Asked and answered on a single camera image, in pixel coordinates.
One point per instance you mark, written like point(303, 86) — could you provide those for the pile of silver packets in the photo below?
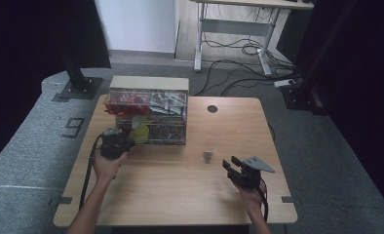
point(167, 102)

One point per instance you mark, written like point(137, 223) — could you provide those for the person's right hand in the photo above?
point(251, 196)

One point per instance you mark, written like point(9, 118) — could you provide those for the black stand post with base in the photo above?
point(79, 86)

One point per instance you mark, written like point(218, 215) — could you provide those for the dark curtain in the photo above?
point(368, 81)
point(34, 48)

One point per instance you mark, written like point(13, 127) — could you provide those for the white power strip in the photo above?
point(284, 83)

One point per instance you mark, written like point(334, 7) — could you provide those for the yellow-green round item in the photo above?
point(142, 133)

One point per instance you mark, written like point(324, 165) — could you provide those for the person's left hand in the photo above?
point(105, 169)

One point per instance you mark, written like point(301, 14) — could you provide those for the grey carpet mat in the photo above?
point(24, 169)

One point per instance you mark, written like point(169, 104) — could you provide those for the white-framed desk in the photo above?
point(232, 27)

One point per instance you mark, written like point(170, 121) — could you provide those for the clear glass cup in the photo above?
point(209, 160)

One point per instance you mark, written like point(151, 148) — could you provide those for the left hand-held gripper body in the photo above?
point(113, 146)

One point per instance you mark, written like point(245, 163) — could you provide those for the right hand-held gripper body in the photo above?
point(248, 177)

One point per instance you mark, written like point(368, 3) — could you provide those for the black metal stand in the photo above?
point(305, 94)

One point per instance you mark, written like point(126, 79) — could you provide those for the black round table grommet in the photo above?
point(212, 109)

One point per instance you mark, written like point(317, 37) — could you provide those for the clear acrylic drawer organizer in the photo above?
point(147, 84)

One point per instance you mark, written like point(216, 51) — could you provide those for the pile of red packets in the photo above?
point(128, 105)

